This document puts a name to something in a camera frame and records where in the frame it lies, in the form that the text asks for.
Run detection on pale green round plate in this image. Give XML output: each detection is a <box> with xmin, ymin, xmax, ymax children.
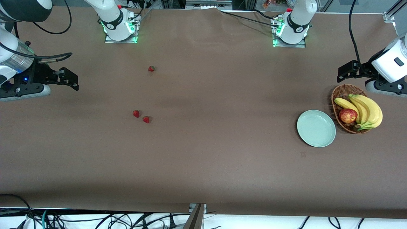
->
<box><xmin>297</xmin><ymin>110</ymin><xmax>336</xmax><ymax>148</ymax></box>

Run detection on red apple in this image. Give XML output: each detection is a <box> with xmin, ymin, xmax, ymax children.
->
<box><xmin>339</xmin><ymin>108</ymin><xmax>358</xmax><ymax>124</ymax></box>

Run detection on brown table cover sheet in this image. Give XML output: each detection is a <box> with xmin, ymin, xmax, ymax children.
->
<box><xmin>0</xmin><ymin>6</ymin><xmax>407</xmax><ymax>219</ymax></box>

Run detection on brown wicker basket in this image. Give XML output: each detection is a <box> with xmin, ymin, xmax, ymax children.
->
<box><xmin>331</xmin><ymin>84</ymin><xmax>372</xmax><ymax>134</ymax></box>

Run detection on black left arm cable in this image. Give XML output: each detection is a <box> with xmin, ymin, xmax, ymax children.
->
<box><xmin>348</xmin><ymin>0</ymin><xmax>366</xmax><ymax>73</ymax></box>

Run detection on aluminium frame bracket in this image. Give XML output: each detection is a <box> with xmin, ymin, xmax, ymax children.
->
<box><xmin>383</xmin><ymin>0</ymin><xmax>407</xmax><ymax>23</ymax></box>

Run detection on aluminium frame with sockets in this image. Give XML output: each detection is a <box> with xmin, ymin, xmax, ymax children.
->
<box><xmin>185</xmin><ymin>0</ymin><xmax>233</xmax><ymax>10</ymax></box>

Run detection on tangled black cables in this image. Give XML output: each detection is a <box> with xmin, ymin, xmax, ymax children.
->
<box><xmin>48</xmin><ymin>212</ymin><xmax>188</xmax><ymax>229</ymax></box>

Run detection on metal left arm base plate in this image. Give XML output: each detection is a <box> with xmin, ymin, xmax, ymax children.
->
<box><xmin>272</xmin><ymin>17</ymin><xmax>306</xmax><ymax>48</ymax></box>

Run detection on aluminium profile post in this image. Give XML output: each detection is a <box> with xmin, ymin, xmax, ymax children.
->
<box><xmin>183</xmin><ymin>204</ymin><xmax>207</xmax><ymax>229</ymax></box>

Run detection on colourful plastic toys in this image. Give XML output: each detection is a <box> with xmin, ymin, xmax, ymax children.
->
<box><xmin>262</xmin><ymin>0</ymin><xmax>296</xmax><ymax>9</ymax></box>

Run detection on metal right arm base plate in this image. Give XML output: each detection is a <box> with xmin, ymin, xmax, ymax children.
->
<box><xmin>104</xmin><ymin>30</ymin><xmax>138</xmax><ymax>44</ymax></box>

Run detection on yellow banana bunch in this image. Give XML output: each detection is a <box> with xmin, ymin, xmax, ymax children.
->
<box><xmin>334</xmin><ymin>94</ymin><xmax>383</xmax><ymax>131</ymax></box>

